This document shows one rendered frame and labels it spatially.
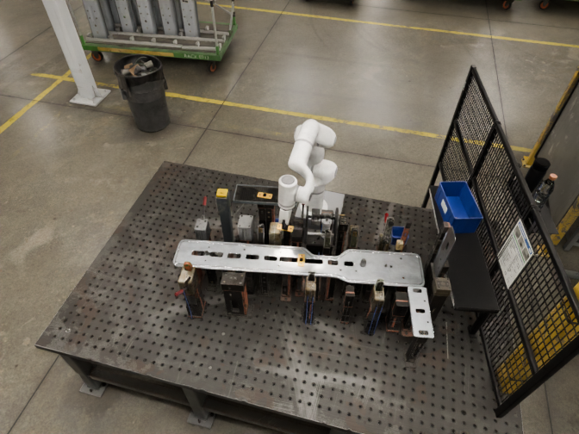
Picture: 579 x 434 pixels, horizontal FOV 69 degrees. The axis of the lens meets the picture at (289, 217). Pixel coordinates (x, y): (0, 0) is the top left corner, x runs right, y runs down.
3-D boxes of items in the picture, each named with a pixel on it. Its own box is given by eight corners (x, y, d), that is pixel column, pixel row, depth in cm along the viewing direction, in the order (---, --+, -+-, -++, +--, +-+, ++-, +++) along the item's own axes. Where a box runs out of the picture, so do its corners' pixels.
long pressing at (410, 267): (170, 269, 230) (169, 269, 228) (180, 238, 245) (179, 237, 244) (426, 288, 223) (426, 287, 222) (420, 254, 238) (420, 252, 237)
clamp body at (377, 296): (361, 334, 236) (370, 302, 211) (360, 315, 244) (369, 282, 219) (377, 336, 236) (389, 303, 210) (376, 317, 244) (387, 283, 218)
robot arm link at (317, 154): (322, 182, 265) (298, 176, 268) (327, 165, 268) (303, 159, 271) (320, 143, 218) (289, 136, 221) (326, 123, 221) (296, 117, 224)
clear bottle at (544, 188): (529, 210, 201) (549, 180, 187) (525, 201, 206) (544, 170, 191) (543, 211, 201) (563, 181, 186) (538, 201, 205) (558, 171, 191)
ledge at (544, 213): (520, 238, 196) (538, 213, 183) (501, 186, 220) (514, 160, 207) (553, 241, 196) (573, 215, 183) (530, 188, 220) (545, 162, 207)
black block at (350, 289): (338, 326, 240) (343, 299, 218) (338, 309, 247) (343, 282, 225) (351, 327, 239) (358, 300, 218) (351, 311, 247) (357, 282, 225)
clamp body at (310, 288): (299, 325, 240) (301, 292, 214) (301, 306, 248) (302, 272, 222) (315, 326, 239) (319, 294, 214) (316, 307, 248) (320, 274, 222)
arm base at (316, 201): (301, 195, 296) (301, 176, 282) (328, 198, 295) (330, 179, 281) (298, 216, 284) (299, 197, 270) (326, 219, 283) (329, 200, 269)
